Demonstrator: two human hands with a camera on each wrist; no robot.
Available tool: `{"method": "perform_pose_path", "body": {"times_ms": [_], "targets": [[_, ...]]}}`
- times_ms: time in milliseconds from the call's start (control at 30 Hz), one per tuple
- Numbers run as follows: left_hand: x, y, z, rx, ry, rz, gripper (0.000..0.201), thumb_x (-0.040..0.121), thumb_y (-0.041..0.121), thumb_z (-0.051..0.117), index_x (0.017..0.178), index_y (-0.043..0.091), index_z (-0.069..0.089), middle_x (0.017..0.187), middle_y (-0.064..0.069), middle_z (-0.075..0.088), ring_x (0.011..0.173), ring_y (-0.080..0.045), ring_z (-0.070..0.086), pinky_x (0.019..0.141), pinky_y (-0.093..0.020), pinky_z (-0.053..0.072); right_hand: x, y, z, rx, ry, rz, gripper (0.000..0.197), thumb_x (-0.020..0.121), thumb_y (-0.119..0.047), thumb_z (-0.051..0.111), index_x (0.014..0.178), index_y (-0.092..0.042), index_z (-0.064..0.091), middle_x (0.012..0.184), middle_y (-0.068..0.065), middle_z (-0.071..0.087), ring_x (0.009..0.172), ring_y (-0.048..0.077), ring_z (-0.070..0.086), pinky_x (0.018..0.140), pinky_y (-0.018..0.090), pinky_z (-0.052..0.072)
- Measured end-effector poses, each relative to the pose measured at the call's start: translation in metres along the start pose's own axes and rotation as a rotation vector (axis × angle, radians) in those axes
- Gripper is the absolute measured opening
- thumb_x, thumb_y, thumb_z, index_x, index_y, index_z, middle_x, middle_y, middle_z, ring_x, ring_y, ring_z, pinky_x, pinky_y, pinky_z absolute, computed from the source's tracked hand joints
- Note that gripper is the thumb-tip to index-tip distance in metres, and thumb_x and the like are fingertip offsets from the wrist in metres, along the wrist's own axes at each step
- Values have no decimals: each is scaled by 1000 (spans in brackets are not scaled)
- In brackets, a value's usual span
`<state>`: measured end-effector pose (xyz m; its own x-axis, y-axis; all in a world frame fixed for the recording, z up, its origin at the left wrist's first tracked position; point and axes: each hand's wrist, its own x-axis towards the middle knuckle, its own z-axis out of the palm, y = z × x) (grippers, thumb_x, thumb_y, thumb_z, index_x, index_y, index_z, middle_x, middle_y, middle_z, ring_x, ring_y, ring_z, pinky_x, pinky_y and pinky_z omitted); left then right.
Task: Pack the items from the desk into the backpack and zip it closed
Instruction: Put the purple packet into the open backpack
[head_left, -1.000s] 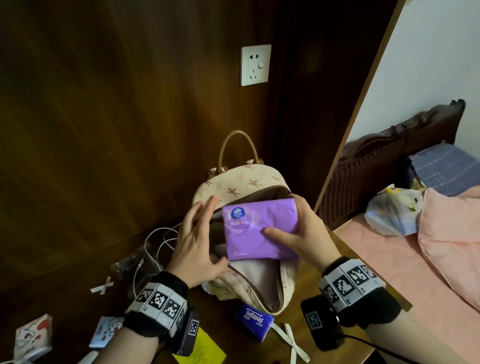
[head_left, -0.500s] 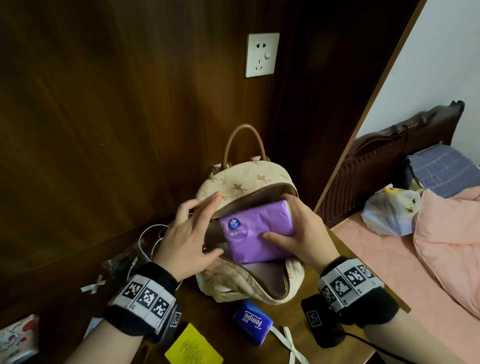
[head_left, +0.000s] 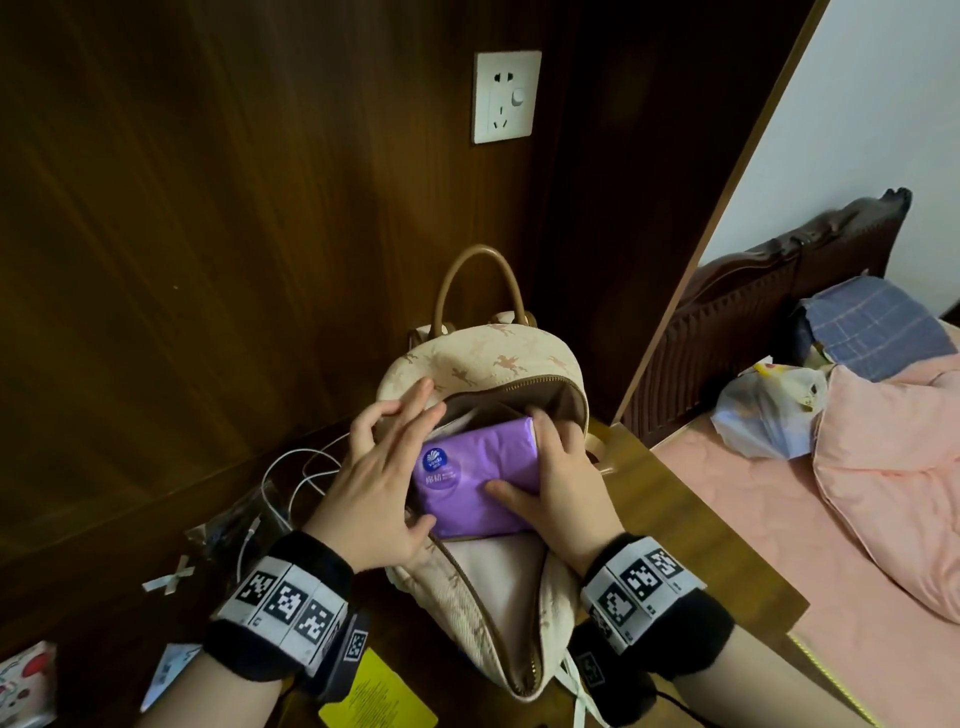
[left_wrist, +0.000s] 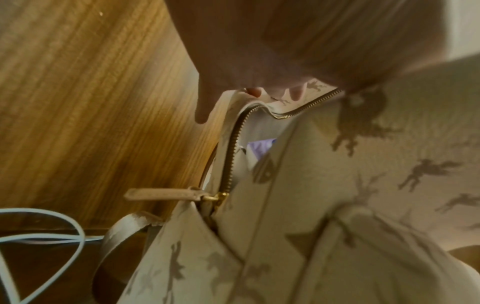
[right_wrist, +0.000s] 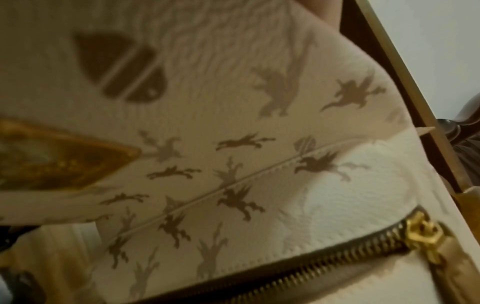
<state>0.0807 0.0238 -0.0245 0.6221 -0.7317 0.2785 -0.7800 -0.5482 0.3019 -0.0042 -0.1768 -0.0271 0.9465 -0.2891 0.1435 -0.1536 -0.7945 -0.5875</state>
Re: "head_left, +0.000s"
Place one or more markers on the clear bag with dark contents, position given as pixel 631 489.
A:
pixel 225 525

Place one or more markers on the dark wooden bed headboard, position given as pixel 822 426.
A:
pixel 720 330

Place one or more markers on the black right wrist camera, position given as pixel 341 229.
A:
pixel 600 675

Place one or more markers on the beige horse-print backpack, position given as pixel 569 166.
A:
pixel 495 592

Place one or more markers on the yellow box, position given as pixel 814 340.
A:
pixel 382 697

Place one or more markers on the person's right forearm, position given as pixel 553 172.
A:
pixel 750 690

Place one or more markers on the white red-print box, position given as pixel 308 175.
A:
pixel 26 686

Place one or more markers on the left marker wristband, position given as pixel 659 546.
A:
pixel 289 600

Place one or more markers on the purple tissue pack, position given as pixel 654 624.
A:
pixel 472 480

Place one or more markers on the person's left hand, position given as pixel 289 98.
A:
pixel 371 495

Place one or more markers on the person's right hand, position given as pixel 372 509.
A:
pixel 570 502

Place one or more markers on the small red-print packet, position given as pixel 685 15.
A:
pixel 169 671

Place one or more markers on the right marker wristband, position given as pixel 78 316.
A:
pixel 637 585

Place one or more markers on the small white ribbon cross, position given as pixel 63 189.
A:
pixel 174 577

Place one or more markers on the blue plaid pillow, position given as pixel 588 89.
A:
pixel 870 326

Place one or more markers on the pink quilt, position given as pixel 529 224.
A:
pixel 892 480

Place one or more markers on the white plastic bag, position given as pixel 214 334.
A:
pixel 765 420

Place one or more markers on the marker wristband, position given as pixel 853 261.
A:
pixel 637 585
pixel 289 600

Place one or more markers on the white wall socket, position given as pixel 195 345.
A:
pixel 506 97

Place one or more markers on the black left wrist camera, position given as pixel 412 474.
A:
pixel 352 652

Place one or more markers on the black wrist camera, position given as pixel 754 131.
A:
pixel 600 675
pixel 352 652

